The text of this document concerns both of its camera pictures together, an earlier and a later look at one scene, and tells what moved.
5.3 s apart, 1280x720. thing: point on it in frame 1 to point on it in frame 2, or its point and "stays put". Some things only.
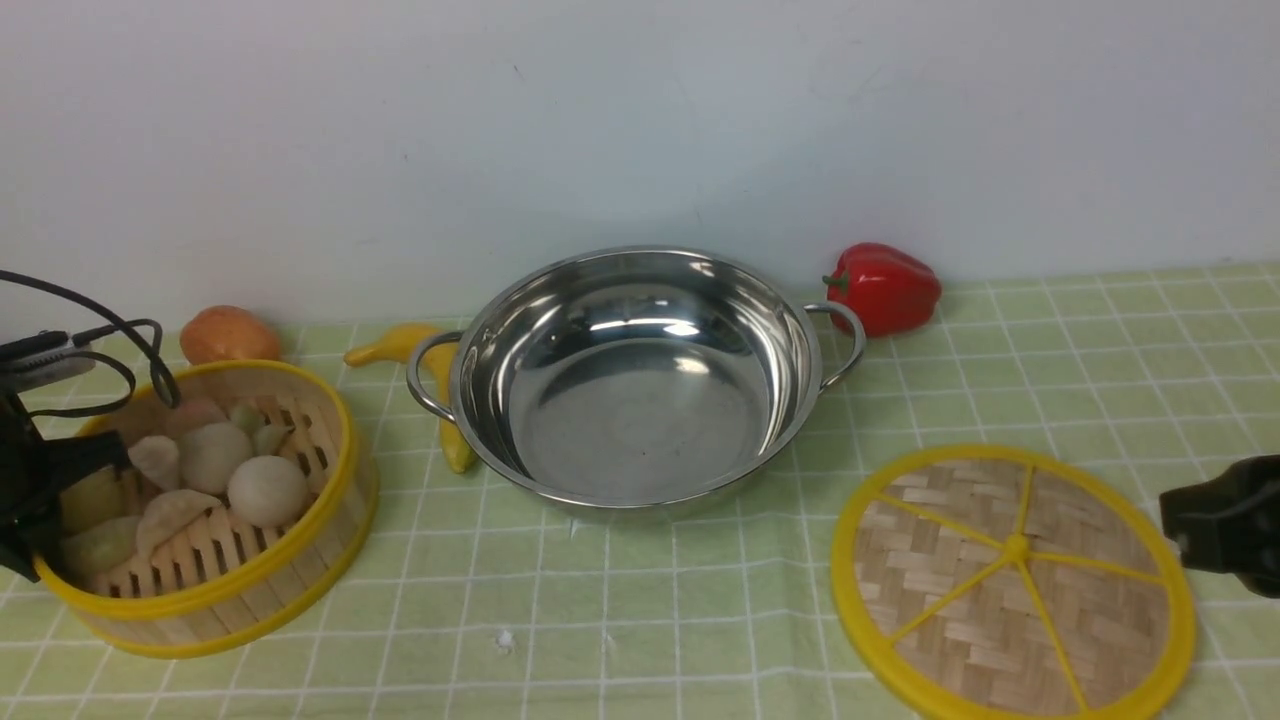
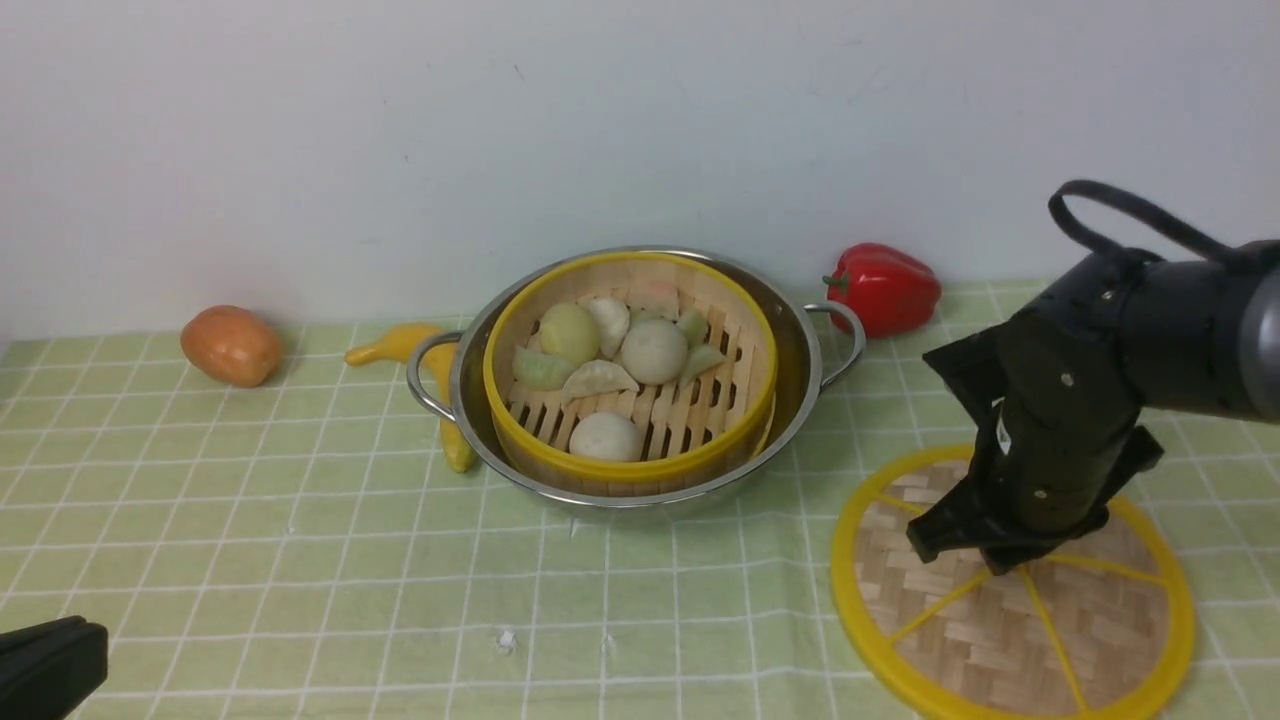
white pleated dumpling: x=158 y=457 to x=611 y=318
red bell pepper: x=894 y=293 stays put
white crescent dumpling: x=166 y=510 to x=596 y=376
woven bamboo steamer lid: x=994 y=581 stays put
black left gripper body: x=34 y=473 to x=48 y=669
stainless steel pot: x=636 y=382 stays put
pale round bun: x=210 y=453 to x=654 y=351
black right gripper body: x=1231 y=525 to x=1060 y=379
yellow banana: x=439 y=359 stays put
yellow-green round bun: x=102 y=497 to x=570 y=331
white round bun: x=268 y=491 to x=606 y=436
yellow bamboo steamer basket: x=249 y=503 to x=627 y=374
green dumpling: x=100 y=547 to x=540 y=371
